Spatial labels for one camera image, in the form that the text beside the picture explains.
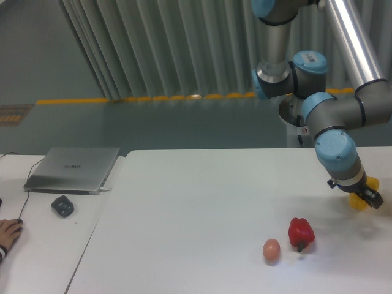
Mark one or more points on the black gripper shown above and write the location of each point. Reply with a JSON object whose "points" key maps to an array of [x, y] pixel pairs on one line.
{"points": [[360, 187]]}

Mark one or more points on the striped sleeve forearm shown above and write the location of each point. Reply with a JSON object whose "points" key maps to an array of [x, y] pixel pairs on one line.
{"points": [[3, 252]]}

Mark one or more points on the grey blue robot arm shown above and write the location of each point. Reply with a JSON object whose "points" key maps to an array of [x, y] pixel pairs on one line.
{"points": [[328, 118]]}

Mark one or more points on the red bell pepper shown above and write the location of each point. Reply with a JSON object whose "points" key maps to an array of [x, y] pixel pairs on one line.
{"points": [[300, 234]]}

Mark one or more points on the person's hand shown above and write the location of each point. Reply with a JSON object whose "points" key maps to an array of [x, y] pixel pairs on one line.
{"points": [[10, 230]]}

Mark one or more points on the brown egg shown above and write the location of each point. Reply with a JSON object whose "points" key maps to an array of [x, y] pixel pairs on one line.
{"points": [[271, 250]]}

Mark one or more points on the grey pleated curtain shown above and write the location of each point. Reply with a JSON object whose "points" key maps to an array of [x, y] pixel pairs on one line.
{"points": [[168, 48]]}

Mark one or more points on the silver closed laptop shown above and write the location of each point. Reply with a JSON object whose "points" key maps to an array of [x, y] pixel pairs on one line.
{"points": [[81, 171]]}

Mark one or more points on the small black device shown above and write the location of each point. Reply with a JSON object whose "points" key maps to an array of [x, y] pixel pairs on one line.
{"points": [[63, 206]]}

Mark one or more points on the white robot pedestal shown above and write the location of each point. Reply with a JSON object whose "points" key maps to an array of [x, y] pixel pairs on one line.
{"points": [[297, 132]]}

